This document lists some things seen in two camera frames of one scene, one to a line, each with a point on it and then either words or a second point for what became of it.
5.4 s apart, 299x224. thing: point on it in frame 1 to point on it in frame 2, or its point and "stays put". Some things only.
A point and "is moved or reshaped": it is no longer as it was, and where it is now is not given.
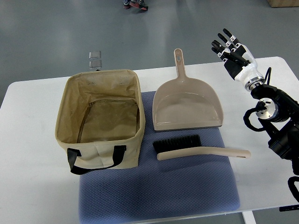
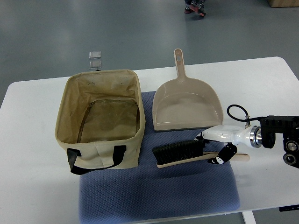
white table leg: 249,217 stays put
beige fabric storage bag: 100,118 stays put
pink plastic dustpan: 183,102 stays put
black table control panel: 289,208 stays put
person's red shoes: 138,3 to 190,8
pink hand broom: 187,145 is moved or reshaped
